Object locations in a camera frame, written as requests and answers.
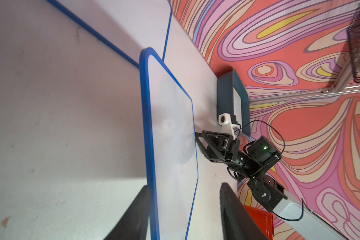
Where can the teal plastic storage box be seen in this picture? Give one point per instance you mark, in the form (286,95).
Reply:
(232,98)

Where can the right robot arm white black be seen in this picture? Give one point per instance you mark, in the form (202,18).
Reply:
(252,163)

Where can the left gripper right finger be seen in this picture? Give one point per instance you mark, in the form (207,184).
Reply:
(237,224)

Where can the red plastic cup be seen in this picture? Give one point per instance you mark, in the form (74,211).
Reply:
(263,219)

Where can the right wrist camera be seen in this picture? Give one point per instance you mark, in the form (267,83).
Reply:
(229,125)

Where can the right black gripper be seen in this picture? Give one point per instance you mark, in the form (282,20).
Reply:
(222,148)

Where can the blue-framed whiteboard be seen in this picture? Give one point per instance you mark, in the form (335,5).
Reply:
(170,148)
(127,27)

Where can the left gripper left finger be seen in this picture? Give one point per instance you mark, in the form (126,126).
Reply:
(133,225)

